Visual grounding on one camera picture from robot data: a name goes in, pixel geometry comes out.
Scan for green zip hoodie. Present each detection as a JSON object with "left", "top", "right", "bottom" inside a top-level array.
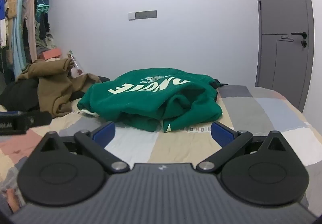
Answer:
[{"left": 0, "top": 84, "right": 322, "bottom": 214}]

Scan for hanging tan pants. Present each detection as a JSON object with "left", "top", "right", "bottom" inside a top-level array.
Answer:
[{"left": 22, "top": 0, "right": 38, "bottom": 62}]

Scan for hanging white garment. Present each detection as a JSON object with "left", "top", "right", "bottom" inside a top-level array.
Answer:
[{"left": 0, "top": 19, "right": 7, "bottom": 47}]

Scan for grey wall switch panel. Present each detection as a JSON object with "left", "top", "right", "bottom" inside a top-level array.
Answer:
[{"left": 128, "top": 10, "right": 157, "bottom": 21}]

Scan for hanging beige garment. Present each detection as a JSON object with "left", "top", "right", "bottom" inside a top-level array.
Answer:
[{"left": 5, "top": 0, "right": 19, "bottom": 20}]

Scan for teal clothes hanger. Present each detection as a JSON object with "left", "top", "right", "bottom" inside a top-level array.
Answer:
[{"left": 36, "top": 0, "right": 51, "bottom": 13}]

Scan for clear plastic bag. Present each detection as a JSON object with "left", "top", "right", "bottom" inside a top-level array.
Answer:
[{"left": 67, "top": 50, "right": 85, "bottom": 78}]

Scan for hanging dark socks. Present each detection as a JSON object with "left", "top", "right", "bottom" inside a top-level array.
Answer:
[{"left": 38, "top": 12, "right": 51, "bottom": 40}]

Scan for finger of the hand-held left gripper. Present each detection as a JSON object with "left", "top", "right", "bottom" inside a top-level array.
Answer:
[{"left": 0, "top": 111, "right": 52, "bottom": 128}]

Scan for brown garment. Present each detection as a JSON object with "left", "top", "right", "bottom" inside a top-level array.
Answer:
[{"left": 16, "top": 58, "right": 102, "bottom": 117}]

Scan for pink box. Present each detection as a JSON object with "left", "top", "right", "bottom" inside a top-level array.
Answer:
[{"left": 39, "top": 48, "right": 62, "bottom": 60}]

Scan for black garment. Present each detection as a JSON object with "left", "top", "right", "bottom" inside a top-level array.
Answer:
[{"left": 0, "top": 76, "right": 111, "bottom": 113}]

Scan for grey door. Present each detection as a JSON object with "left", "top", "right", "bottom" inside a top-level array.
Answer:
[{"left": 251, "top": 0, "right": 315, "bottom": 114}]

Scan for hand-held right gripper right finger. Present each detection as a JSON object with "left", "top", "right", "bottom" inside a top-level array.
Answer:
[{"left": 196, "top": 121, "right": 287, "bottom": 173}]

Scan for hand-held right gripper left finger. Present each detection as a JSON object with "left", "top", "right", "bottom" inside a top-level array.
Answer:
[{"left": 40, "top": 121, "right": 130, "bottom": 172}]

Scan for hanging light blue garment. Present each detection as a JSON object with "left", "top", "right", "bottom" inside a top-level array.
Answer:
[{"left": 10, "top": 0, "right": 28, "bottom": 76}]

